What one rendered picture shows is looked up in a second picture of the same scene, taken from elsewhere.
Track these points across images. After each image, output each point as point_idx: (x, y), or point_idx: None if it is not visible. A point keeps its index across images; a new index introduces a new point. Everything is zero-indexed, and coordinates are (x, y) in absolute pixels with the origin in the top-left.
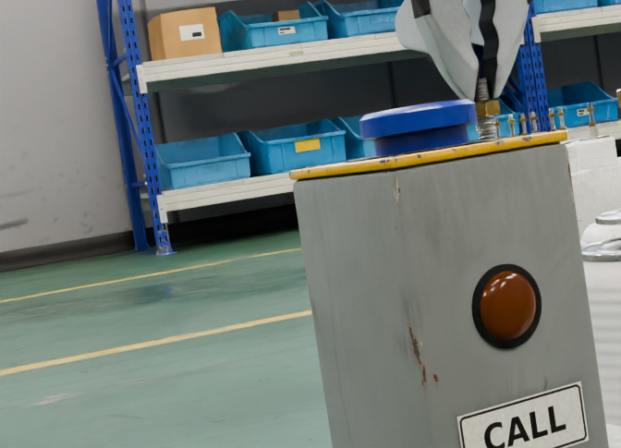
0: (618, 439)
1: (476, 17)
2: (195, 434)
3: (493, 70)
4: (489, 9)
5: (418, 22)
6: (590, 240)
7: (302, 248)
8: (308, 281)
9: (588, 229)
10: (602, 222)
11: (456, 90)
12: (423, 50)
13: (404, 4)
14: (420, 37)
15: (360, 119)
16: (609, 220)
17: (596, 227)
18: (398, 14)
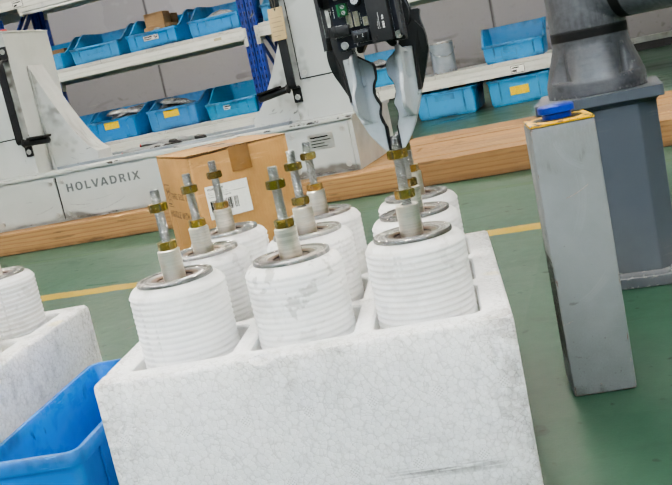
0: (485, 259)
1: (362, 102)
2: None
3: (389, 132)
4: (377, 97)
5: (421, 91)
6: (338, 259)
7: (597, 139)
8: (599, 149)
9: (327, 257)
10: (326, 251)
11: (410, 137)
12: (411, 110)
13: (404, 79)
14: (410, 102)
15: (572, 102)
16: (328, 247)
17: (330, 253)
18: (404, 85)
